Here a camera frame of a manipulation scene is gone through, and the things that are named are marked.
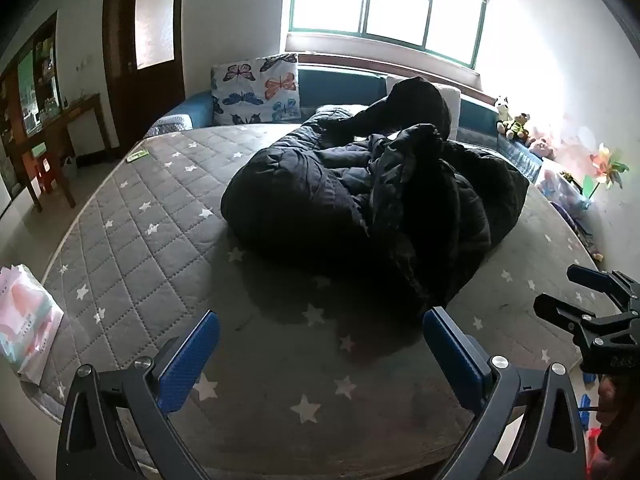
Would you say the green framed window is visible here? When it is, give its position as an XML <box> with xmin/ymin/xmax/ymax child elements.
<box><xmin>287</xmin><ymin>0</ymin><xmax>488</xmax><ymax>68</ymax></box>

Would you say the pink white tissue pack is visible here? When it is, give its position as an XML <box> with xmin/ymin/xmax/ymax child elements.
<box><xmin>0</xmin><ymin>264</ymin><xmax>65</xmax><ymax>386</ymax></box>

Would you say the clear bag of toys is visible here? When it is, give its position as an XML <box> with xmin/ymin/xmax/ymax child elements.
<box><xmin>537</xmin><ymin>160</ymin><xmax>596</xmax><ymax>211</ymax></box>

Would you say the wooden desk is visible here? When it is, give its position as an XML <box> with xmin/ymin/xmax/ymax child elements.
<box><xmin>10</xmin><ymin>94</ymin><xmax>111</xmax><ymax>211</ymax></box>

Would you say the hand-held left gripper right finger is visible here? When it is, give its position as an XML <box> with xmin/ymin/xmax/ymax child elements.
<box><xmin>422</xmin><ymin>306</ymin><xmax>587</xmax><ymax>480</ymax></box>

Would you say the red stool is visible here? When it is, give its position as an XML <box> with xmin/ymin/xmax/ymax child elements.
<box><xmin>22</xmin><ymin>152</ymin><xmax>63</xmax><ymax>193</ymax></box>

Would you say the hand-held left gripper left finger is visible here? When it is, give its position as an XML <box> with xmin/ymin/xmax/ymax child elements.
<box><xmin>56</xmin><ymin>310</ymin><xmax>221</xmax><ymax>480</ymax></box>

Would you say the blue upholstered bed frame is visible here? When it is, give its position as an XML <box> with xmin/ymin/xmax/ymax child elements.
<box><xmin>150</xmin><ymin>62</ymin><xmax>546</xmax><ymax>171</ymax></box>

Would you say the pink plush toy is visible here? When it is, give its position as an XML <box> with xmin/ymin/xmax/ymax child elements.
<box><xmin>530</xmin><ymin>130</ymin><xmax>556</xmax><ymax>161</ymax></box>

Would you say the grey patterned cloth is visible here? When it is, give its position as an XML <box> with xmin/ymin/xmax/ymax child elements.
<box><xmin>147</xmin><ymin>114</ymin><xmax>196</xmax><ymax>137</ymax></box>

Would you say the grey star quilted mattress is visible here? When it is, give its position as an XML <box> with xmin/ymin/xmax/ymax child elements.
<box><xmin>30</xmin><ymin>122</ymin><xmax>626</xmax><ymax>466</ymax></box>

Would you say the black down jacket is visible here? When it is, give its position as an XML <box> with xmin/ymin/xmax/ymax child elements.
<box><xmin>220</xmin><ymin>76</ymin><xmax>531</xmax><ymax>318</ymax></box>

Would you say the person's right hand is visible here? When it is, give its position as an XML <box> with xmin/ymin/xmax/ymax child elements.
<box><xmin>595</xmin><ymin>374</ymin><xmax>640</xmax><ymax>461</ymax></box>

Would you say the dark wooden door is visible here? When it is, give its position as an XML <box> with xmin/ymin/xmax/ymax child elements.
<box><xmin>102</xmin><ymin>0</ymin><xmax>187</xmax><ymax>161</ymax></box>

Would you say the wooden display cabinet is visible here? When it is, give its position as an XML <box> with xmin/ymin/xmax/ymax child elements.
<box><xmin>0</xmin><ymin>10</ymin><xmax>63</xmax><ymax>196</ymax></box>

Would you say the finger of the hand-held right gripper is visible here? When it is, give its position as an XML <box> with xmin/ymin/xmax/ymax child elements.
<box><xmin>533</xmin><ymin>293</ymin><xmax>628</xmax><ymax>356</ymax></box>
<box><xmin>566</xmin><ymin>264</ymin><xmax>640</xmax><ymax>307</ymax></box>

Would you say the butterfly print pillow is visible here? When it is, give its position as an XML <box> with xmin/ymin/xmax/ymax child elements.
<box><xmin>210</xmin><ymin>53</ymin><xmax>301</xmax><ymax>126</ymax></box>

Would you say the white cushion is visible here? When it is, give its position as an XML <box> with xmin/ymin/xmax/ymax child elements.
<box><xmin>430</xmin><ymin>82</ymin><xmax>462</xmax><ymax>138</ymax></box>

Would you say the white patterned pillow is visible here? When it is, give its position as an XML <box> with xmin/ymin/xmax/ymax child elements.
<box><xmin>312</xmin><ymin>104</ymin><xmax>371</xmax><ymax>123</ymax></box>

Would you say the colourful pinwheel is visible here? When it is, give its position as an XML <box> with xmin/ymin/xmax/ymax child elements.
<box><xmin>582</xmin><ymin>142</ymin><xmax>630</xmax><ymax>201</ymax></box>

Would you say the green yellow plush toy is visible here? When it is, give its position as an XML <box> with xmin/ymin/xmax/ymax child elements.
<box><xmin>500</xmin><ymin>112</ymin><xmax>533</xmax><ymax>142</ymax></box>

